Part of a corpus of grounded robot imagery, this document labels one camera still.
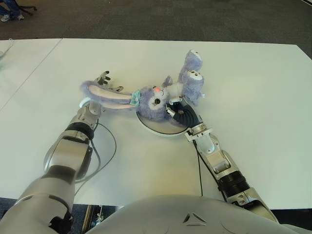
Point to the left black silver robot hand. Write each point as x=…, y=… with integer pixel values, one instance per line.
x=104, y=80

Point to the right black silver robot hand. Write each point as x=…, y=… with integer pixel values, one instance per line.
x=187, y=117

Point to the purple plush rabbit doll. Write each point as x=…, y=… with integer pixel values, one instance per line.
x=151, y=101

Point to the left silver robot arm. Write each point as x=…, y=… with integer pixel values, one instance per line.
x=58, y=156

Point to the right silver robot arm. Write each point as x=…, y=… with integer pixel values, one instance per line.
x=226, y=168

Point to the white plate black rim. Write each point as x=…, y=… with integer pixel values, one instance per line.
x=161, y=129

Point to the silver robot torso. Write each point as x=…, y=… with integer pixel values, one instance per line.
x=190, y=214

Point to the black office chair base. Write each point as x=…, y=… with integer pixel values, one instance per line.
x=28, y=10

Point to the white sneaker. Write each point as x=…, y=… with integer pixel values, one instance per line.
x=5, y=18
x=20, y=17

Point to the person legs blue jeans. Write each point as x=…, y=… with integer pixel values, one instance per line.
x=9, y=8

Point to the metal support frame under table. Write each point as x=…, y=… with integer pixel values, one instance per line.
x=97, y=217

